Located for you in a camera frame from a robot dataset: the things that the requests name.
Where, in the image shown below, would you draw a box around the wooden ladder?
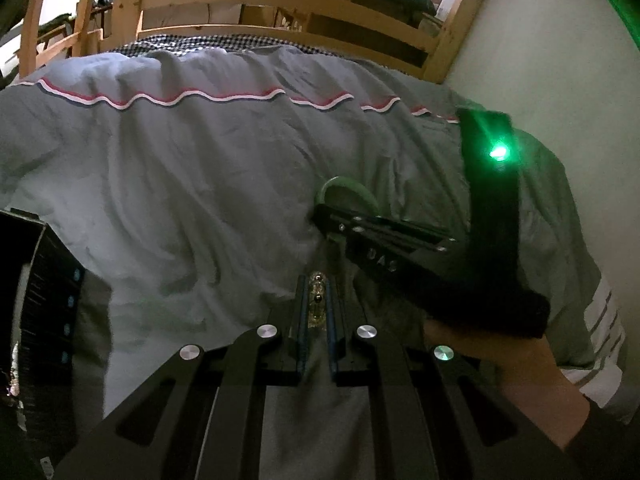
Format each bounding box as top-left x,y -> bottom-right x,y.
19,0 -> 107,80

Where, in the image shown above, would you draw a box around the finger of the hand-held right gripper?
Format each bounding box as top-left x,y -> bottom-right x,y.
312,202 -> 457,257

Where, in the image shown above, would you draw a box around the black rectangular box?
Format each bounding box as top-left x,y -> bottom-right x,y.
0,208 -> 112,480

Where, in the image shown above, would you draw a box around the person's right forearm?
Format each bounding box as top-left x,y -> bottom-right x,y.
500,365 -> 640,480

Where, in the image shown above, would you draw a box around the grey duvet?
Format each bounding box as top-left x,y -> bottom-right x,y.
0,45 -> 603,480

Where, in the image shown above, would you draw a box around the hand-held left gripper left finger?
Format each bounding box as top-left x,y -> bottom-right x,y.
50,275 -> 308,480

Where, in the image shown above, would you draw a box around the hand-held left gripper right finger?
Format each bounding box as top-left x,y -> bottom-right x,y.
325,276 -> 587,480

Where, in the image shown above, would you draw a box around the green jade bangle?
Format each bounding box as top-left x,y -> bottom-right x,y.
315,175 -> 379,212

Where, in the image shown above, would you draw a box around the checked bed sheet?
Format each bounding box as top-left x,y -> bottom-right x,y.
107,33 -> 297,57

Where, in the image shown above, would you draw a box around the clear crystal bead bracelet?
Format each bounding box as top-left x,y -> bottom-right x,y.
307,270 -> 331,332

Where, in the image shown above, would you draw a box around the person's right hand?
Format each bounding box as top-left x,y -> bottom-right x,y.
424,319 -> 561,388

